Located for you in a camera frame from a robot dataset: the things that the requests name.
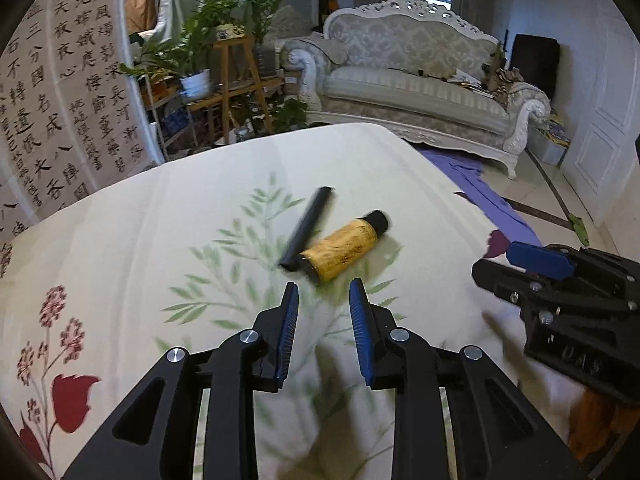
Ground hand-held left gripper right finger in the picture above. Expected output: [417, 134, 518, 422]
[348, 277, 588, 480]

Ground white plant pot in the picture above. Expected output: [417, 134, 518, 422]
[179, 70, 212, 101]

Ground loose papers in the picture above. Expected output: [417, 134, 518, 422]
[447, 72, 493, 96]

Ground ornate white patterned sofa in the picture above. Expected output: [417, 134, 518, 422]
[280, 0, 551, 180]

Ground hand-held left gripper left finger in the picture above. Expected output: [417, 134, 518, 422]
[62, 281, 301, 480]

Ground white metal rack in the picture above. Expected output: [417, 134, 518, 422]
[145, 80, 196, 161]

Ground pile of folded fabrics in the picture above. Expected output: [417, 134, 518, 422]
[542, 112, 571, 148]

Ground drooping green plant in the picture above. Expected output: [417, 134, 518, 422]
[120, 35, 181, 86]

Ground purple cloth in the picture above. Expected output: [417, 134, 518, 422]
[417, 146, 543, 248]

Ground striped grey throw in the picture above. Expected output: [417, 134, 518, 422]
[300, 35, 349, 63]

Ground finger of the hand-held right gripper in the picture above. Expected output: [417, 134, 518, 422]
[471, 258, 640, 313]
[507, 241, 640, 283]

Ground floral cream tablecloth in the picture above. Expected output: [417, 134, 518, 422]
[0, 122, 640, 480]

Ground low wooden shelf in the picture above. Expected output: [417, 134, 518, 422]
[187, 77, 286, 146]

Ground tiger print cloth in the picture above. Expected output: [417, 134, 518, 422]
[487, 67, 526, 106]

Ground green slipper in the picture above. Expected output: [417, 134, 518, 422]
[567, 213, 591, 246]

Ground black stick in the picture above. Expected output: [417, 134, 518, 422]
[278, 186, 335, 273]

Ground tall wooden plant stand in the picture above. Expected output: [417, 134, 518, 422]
[212, 35, 275, 143]

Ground orange garment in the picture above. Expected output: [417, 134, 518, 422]
[567, 387, 640, 463]

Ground ornate white armchair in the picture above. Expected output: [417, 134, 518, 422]
[272, 5, 326, 41]

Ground calligraphy wall hanging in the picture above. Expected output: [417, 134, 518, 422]
[0, 0, 161, 241]

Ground white panelled door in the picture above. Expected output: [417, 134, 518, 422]
[562, 0, 640, 231]

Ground grey storage box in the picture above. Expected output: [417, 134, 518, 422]
[532, 127, 568, 167]

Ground yellow tube with black cap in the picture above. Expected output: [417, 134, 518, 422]
[298, 210, 391, 286]

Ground large leafy potted plant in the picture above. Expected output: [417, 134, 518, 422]
[175, 0, 251, 101]

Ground tall green plant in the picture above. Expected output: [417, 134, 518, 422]
[240, 0, 291, 43]

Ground small bushy green plant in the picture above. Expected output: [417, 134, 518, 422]
[272, 99, 310, 131]

